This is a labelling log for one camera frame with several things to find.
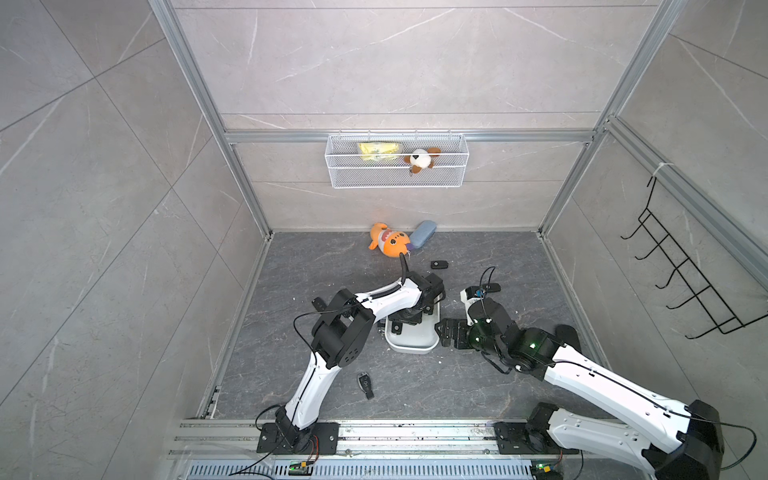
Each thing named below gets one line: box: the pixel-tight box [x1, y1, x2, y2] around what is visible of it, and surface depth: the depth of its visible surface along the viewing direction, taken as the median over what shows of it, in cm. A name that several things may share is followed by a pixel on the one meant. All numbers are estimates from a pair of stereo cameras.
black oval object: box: [555, 324, 581, 351], surface depth 92 cm
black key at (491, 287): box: [482, 283, 501, 293], surface depth 105 cm
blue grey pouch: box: [410, 220, 437, 249], surface depth 117 cm
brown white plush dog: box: [403, 147, 442, 174], surface depth 87 cm
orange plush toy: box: [368, 222, 411, 258], surface depth 109 cm
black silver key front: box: [358, 372, 375, 400], surface depth 83 cm
